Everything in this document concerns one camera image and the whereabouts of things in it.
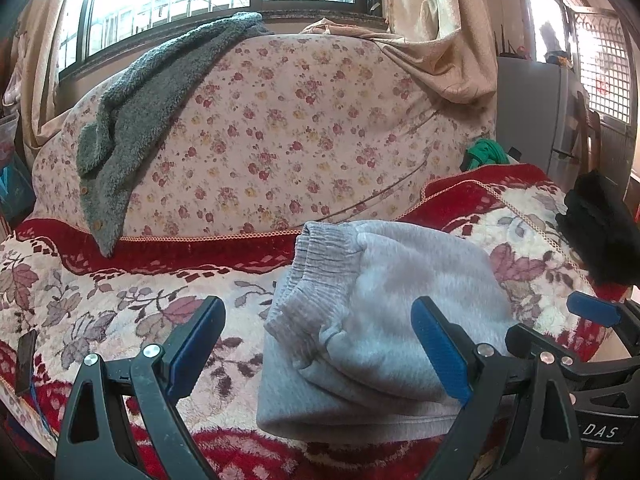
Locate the metal window grille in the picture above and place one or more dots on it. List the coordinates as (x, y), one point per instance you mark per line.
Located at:
(605, 60)

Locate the beige curtain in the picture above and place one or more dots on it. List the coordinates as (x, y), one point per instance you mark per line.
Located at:
(440, 25)
(45, 60)

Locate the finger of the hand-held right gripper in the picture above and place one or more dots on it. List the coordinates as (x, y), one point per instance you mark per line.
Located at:
(595, 309)
(525, 340)

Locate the grey pants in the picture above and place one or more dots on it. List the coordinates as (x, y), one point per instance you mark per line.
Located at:
(390, 285)

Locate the grey refrigerator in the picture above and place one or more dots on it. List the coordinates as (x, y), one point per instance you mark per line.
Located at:
(530, 110)

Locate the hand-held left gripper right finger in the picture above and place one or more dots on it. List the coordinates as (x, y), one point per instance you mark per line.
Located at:
(440, 355)

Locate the grey fleece garment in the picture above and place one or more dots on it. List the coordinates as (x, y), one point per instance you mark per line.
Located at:
(150, 85)

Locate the black phone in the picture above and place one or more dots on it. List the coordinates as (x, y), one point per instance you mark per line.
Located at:
(26, 360)

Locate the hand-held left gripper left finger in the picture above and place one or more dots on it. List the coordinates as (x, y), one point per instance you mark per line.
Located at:
(195, 350)

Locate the floral print quilt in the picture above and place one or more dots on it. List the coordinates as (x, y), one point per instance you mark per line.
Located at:
(300, 125)

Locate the black cloth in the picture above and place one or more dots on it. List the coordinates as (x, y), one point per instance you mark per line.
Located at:
(595, 230)

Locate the red floral plush blanket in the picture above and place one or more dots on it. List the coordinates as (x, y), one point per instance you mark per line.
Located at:
(125, 285)

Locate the green cloth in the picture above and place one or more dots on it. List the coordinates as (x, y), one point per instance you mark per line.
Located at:
(482, 152)

